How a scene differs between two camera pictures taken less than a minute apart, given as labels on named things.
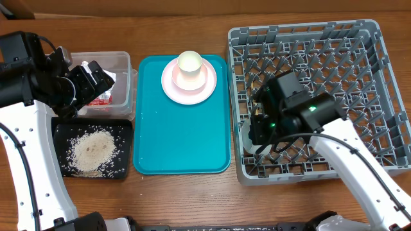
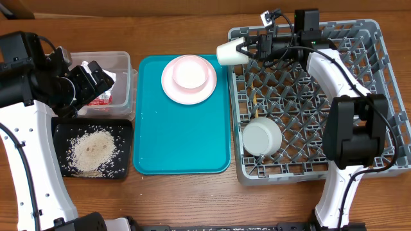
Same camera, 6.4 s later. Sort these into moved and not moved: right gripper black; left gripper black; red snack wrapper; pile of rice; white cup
Moved: white cup; right gripper black
Not moved: red snack wrapper; pile of rice; left gripper black
